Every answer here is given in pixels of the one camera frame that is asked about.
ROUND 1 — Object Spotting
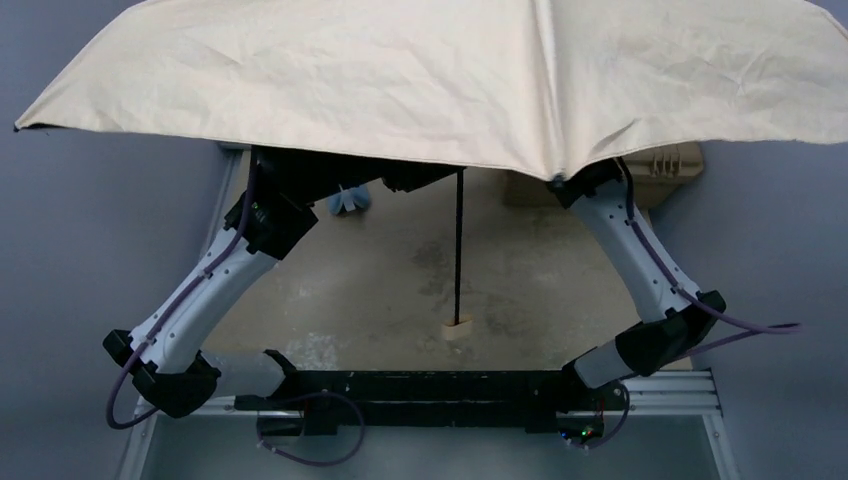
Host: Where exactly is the light blue umbrella case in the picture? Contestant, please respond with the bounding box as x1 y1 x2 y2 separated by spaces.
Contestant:
326 184 372 216

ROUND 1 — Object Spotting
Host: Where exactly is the beige umbrella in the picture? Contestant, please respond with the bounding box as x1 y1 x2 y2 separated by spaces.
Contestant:
14 0 848 342

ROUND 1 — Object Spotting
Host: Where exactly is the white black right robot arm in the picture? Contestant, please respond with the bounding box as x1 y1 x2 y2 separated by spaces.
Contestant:
547 159 727 410

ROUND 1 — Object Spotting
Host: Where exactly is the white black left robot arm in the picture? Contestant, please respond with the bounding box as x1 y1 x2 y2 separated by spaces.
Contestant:
103 146 461 418

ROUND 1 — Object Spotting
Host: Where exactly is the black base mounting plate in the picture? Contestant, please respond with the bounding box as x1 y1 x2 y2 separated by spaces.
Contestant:
234 370 628 435

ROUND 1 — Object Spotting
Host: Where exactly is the tan plastic hard case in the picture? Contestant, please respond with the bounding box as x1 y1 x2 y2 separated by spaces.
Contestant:
502 142 704 210

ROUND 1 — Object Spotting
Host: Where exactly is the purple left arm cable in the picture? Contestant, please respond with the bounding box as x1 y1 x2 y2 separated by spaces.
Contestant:
105 148 261 431

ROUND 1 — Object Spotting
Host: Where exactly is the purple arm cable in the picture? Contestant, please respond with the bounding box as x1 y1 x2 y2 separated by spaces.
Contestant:
616 157 803 362
105 148 261 431

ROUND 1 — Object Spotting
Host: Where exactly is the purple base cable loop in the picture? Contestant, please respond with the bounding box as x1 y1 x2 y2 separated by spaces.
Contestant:
255 394 366 469

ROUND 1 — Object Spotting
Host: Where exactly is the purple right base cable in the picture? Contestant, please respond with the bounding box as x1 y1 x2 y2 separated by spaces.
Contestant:
559 380 629 452

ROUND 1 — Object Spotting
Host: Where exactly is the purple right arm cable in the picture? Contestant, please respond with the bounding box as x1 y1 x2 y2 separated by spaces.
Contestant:
616 157 803 362

